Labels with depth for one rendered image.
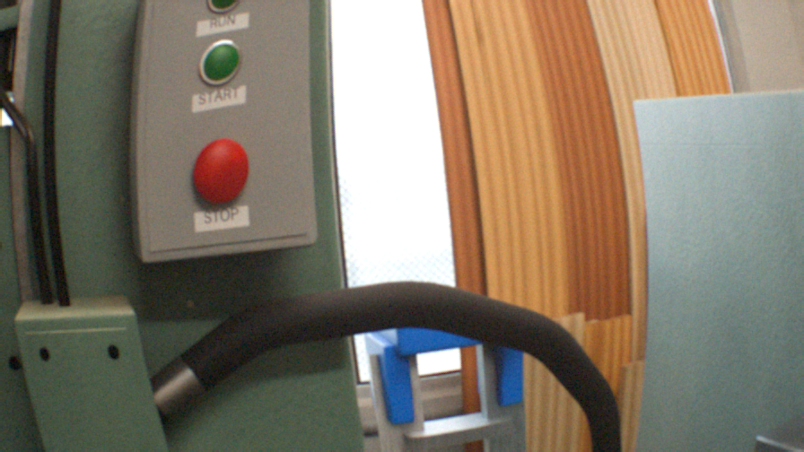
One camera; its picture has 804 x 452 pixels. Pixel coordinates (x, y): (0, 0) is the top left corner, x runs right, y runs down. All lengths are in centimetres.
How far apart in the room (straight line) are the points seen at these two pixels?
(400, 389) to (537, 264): 70
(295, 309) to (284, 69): 12
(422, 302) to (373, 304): 2
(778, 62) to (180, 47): 236
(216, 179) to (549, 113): 154
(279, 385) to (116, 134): 18
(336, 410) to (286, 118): 17
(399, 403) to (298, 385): 75
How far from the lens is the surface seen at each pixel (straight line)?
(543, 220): 193
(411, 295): 51
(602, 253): 203
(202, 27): 47
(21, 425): 58
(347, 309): 50
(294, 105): 47
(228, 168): 45
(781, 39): 272
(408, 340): 126
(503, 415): 136
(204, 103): 46
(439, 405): 209
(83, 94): 52
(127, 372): 44
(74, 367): 44
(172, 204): 46
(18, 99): 56
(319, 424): 55
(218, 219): 46
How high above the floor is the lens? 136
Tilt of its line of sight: 4 degrees down
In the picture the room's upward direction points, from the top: 5 degrees counter-clockwise
